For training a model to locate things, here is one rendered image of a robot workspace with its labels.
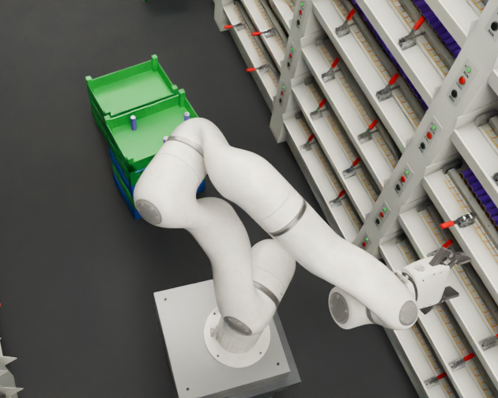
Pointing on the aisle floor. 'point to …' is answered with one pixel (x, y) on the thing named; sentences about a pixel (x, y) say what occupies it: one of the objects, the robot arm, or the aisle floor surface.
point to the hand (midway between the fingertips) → (457, 275)
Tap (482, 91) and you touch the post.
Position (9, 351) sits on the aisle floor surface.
